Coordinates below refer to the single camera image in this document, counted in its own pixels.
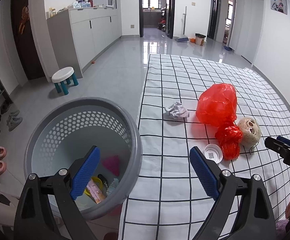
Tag black beaded hair clip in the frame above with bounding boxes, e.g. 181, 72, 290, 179
97, 174, 108, 188

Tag white round plastic lid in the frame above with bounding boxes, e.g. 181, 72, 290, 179
203, 144, 223, 164

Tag white blue snack packet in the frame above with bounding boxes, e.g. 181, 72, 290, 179
106, 178, 120, 196

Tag beige plush sloth head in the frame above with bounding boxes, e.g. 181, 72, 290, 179
238, 117, 261, 148

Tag brown trash bin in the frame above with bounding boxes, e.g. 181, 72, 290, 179
195, 33, 206, 46

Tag pink snack wrapper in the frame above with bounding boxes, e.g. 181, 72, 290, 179
84, 177, 106, 204

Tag grey perforated laundry basket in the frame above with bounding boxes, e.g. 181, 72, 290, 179
24, 98, 142, 220

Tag small red plastic bag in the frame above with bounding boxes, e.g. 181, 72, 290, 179
215, 124, 243, 161

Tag white black grid cloth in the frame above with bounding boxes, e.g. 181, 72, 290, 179
119, 54, 290, 239

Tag large red plastic bag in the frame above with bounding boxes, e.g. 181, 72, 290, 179
196, 83, 238, 127

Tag crumpled white paper ball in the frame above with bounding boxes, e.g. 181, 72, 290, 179
164, 102, 190, 119

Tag pink slipper far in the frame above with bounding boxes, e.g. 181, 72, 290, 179
0, 146, 7, 160

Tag white stool teal legs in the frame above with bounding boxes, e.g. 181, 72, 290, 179
51, 67, 79, 95

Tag grey white sideboard cabinet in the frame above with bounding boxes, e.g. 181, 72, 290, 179
47, 8, 122, 78

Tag blue dustpan with broom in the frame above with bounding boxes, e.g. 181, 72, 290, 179
175, 7, 189, 43

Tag white microwave oven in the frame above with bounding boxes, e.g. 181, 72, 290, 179
93, 0, 115, 8

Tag dark brown entrance door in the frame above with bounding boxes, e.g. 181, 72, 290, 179
10, 0, 45, 80

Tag wall poster picture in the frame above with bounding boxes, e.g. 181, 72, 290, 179
270, 0, 287, 15

